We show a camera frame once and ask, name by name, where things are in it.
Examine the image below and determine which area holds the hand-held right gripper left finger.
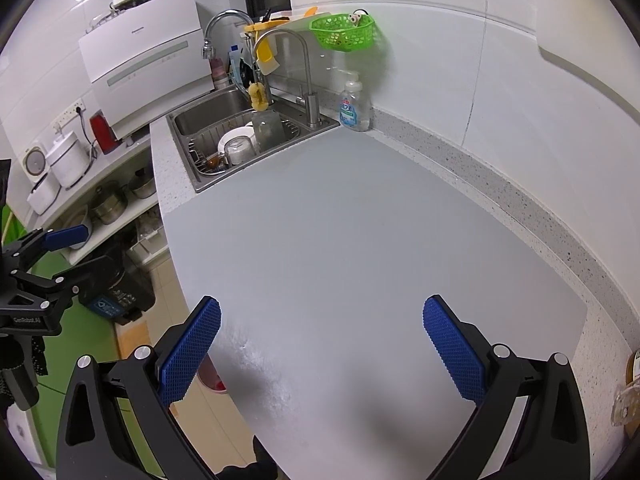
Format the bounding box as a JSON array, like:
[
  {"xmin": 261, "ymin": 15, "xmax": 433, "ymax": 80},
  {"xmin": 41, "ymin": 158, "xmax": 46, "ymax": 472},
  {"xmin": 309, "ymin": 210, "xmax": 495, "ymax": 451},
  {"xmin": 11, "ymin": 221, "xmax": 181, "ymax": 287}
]
[{"xmin": 55, "ymin": 296, "xmax": 222, "ymax": 480}]

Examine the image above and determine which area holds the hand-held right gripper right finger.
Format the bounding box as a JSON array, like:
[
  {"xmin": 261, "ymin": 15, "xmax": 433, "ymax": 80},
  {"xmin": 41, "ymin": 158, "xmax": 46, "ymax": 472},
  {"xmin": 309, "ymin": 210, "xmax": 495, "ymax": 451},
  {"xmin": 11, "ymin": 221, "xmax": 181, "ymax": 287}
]
[{"xmin": 422, "ymin": 295, "xmax": 592, "ymax": 480}]

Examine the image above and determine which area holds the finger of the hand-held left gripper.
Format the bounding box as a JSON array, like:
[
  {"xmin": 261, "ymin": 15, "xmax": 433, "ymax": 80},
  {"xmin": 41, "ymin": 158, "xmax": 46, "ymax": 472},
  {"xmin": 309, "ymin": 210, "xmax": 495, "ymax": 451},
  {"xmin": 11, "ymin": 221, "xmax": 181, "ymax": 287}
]
[
  {"xmin": 10, "ymin": 255, "xmax": 124, "ymax": 307},
  {"xmin": 0, "ymin": 224, "xmax": 92, "ymax": 275}
]

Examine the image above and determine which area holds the person's left hand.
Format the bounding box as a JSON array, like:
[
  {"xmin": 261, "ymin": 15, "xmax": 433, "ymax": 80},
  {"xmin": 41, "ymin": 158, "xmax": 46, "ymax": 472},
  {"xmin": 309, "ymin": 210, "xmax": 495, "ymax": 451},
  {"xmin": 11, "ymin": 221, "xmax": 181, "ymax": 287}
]
[{"xmin": 27, "ymin": 332, "xmax": 50, "ymax": 378}]

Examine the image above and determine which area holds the black sorting bin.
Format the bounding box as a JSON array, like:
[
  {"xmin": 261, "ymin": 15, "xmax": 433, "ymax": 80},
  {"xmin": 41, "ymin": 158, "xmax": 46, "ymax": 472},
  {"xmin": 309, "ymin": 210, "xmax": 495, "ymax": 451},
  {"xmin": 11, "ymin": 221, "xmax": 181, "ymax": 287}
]
[{"xmin": 77, "ymin": 240, "xmax": 156, "ymax": 329}]

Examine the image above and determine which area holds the white storage bin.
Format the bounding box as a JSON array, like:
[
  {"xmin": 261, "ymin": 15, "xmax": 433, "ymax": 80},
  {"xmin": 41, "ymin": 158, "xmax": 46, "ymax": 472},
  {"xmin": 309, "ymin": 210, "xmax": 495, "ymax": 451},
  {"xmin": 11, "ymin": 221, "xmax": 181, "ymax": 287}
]
[
  {"xmin": 136, "ymin": 222, "xmax": 166, "ymax": 248},
  {"xmin": 127, "ymin": 241, "xmax": 157, "ymax": 267}
]

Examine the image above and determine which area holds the small white cooker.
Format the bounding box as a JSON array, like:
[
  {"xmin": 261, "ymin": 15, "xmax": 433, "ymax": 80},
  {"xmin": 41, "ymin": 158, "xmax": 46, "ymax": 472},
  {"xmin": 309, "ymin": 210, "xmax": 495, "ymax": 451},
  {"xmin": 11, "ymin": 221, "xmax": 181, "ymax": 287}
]
[{"xmin": 27, "ymin": 172, "xmax": 62, "ymax": 216}]

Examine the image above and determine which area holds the steel pot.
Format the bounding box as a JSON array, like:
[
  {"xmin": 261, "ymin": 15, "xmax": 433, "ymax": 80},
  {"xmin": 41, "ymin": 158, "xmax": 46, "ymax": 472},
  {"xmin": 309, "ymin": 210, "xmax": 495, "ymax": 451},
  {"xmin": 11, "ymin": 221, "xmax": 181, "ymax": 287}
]
[
  {"xmin": 90, "ymin": 187, "xmax": 129, "ymax": 226},
  {"xmin": 129, "ymin": 169, "xmax": 157, "ymax": 200}
]

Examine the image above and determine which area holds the white rice cooker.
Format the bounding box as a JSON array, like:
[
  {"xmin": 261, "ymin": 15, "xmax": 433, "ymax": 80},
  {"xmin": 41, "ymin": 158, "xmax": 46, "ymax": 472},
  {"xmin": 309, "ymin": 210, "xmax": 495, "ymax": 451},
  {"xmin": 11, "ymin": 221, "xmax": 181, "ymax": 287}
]
[{"xmin": 46, "ymin": 131, "xmax": 94, "ymax": 190}]

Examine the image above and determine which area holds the round beige appliance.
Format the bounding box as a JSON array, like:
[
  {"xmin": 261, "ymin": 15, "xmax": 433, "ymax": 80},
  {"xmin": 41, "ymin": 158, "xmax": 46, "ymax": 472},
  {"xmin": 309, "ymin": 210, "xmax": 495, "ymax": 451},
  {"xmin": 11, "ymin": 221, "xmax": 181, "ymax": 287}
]
[{"xmin": 22, "ymin": 145, "xmax": 49, "ymax": 179}]

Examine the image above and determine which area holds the red kettle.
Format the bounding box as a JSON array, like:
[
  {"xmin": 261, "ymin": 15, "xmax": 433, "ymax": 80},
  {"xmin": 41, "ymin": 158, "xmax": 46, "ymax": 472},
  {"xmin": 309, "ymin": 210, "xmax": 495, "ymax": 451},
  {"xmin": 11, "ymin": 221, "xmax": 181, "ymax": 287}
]
[{"xmin": 89, "ymin": 110, "xmax": 122, "ymax": 156}]

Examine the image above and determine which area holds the grey counter mat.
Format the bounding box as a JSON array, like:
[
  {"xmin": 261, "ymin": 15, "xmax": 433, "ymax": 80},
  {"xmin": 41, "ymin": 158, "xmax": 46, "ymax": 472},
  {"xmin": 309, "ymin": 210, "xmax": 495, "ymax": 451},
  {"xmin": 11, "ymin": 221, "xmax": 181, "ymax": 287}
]
[{"xmin": 167, "ymin": 125, "xmax": 588, "ymax": 480}]

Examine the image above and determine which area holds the clear glass object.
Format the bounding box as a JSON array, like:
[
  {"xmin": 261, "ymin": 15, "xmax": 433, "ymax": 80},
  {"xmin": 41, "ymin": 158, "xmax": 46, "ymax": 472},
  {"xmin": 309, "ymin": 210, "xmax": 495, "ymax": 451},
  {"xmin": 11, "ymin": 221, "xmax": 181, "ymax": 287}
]
[{"xmin": 611, "ymin": 382, "xmax": 640, "ymax": 429}]

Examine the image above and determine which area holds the stainless steel sink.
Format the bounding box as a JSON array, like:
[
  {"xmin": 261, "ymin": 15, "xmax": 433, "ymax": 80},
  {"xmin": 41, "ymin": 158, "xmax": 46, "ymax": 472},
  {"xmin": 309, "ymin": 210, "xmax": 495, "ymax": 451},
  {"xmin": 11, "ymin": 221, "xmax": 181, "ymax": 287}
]
[{"xmin": 166, "ymin": 85, "xmax": 341, "ymax": 194}]

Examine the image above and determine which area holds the white countertop dishwasher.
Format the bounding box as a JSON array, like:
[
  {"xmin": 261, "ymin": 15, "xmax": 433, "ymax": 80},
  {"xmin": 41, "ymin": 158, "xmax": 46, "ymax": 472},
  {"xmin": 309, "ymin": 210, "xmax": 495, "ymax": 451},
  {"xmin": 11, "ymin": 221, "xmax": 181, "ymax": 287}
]
[{"xmin": 77, "ymin": 0, "xmax": 216, "ymax": 139}]

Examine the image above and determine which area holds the white plate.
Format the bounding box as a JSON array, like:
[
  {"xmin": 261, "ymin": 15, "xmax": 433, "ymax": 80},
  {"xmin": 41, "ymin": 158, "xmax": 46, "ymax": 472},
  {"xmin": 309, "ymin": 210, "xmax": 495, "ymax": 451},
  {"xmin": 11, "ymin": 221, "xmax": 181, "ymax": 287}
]
[{"xmin": 218, "ymin": 127, "xmax": 256, "ymax": 153}]

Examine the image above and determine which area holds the pink bottle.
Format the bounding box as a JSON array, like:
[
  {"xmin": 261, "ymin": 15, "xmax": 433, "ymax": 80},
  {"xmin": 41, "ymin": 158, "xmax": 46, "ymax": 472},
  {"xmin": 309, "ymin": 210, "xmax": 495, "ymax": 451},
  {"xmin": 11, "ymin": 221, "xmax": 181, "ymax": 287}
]
[{"xmin": 210, "ymin": 57, "xmax": 229, "ymax": 91}]

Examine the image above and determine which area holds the yellow sponge brush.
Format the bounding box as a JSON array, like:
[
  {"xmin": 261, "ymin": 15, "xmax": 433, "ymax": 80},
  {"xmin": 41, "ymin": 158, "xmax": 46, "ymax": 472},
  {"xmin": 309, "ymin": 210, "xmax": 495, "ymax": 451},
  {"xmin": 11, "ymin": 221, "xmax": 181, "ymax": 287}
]
[{"xmin": 248, "ymin": 82, "xmax": 271, "ymax": 111}]

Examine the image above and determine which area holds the hand soap pump bottle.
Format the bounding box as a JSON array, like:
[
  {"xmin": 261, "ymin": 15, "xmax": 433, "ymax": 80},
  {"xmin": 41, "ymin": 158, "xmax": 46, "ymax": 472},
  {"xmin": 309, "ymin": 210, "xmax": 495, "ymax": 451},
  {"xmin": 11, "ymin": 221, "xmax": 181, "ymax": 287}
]
[{"xmin": 340, "ymin": 71, "xmax": 372, "ymax": 132}]

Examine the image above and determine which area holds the slim steel faucet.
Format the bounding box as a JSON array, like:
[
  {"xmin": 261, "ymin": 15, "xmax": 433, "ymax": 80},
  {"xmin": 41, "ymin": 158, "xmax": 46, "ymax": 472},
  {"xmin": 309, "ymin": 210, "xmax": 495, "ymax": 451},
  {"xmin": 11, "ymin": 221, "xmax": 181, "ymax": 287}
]
[{"xmin": 252, "ymin": 28, "xmax": 324, "ymax": 129}]

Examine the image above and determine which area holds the yellow white hanging rack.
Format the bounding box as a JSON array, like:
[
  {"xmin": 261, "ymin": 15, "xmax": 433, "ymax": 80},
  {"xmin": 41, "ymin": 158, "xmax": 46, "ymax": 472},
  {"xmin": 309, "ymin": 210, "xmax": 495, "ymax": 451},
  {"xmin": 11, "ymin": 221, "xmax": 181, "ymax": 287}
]
[{"xmin": 243, "ymin": 6, "xmax": 319, "ymax": 74}]

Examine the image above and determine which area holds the tall chrome faucet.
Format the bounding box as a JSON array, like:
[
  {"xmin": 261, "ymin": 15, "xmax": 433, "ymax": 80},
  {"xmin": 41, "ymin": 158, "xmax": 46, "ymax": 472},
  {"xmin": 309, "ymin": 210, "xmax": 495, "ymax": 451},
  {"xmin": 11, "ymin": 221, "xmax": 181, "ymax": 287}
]
[{"xmin": 202, "ymin": 9, "xmax": 262, "ymax": 97}]

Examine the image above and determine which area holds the green plastic basket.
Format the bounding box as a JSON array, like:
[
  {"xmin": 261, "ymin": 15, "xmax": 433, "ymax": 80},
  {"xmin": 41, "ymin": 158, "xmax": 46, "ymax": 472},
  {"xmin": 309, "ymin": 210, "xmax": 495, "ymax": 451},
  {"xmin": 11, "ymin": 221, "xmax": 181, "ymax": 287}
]
[{"xmin": 309, "ymin": 12, "xmax": 376, "ymax": 52}]

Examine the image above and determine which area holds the green cabinet with handles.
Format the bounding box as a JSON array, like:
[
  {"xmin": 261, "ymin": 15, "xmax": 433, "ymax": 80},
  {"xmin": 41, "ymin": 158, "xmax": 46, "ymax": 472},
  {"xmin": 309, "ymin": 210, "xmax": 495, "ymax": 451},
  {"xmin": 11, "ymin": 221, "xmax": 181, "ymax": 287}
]
[{"xmin": 0, "ymin": 200, "xmax": 122, "ymax": 477}]

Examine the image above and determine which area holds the black power cable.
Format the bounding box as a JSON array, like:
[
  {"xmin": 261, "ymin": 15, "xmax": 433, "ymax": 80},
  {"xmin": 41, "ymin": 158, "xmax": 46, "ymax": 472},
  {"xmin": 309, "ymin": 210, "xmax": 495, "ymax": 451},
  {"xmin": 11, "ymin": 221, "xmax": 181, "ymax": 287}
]
[{"xmin": 76, "ymin": 109, "xmax": 98, "ymax": 162}]

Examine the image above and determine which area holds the white wall socket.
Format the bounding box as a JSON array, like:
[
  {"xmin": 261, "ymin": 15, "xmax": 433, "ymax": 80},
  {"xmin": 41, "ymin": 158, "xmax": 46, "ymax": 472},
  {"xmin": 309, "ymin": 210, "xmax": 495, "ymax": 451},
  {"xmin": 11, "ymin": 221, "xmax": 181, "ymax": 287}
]
[{"xmin": 52, "ymin": 100, "xmax": 86, "ymax": 131}]

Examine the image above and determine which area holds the wire dish rack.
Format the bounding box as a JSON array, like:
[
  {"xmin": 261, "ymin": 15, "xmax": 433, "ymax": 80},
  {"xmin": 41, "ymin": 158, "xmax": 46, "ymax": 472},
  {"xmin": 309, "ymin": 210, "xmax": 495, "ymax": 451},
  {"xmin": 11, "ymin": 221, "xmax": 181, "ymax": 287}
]
[{"xmin": 187, "ymin": 115, "xmax": 307, "ymax": 177}]

